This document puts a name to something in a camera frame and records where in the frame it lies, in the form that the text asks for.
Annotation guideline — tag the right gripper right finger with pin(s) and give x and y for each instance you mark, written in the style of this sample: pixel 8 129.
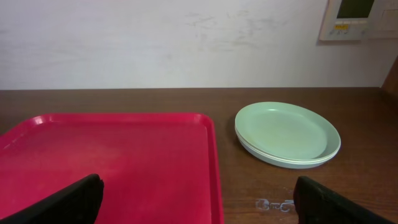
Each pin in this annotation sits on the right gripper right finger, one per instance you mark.
pixel 317 204

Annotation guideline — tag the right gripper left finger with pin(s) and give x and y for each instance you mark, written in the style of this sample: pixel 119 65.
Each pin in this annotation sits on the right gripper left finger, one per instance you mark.
pixel 79 202

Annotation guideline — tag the white plate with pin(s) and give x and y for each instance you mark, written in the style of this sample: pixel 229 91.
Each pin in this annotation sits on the white plate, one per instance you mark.
pixel 248 143

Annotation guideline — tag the light blue plate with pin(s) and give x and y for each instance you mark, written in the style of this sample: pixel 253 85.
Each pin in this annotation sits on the light blue plate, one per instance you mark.
pixel 280 163

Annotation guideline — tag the light green plate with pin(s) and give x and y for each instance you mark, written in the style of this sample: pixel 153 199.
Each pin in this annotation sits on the light green plate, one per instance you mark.
pixel 286 135

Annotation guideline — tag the red plastic serving tray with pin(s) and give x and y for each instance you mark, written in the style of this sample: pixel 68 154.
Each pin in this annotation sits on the red plastic serving tray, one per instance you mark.
pixel 156 167

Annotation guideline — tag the white wall control panel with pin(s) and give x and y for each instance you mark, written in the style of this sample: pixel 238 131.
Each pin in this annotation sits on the white wall control panel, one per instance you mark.
pixel 355 20

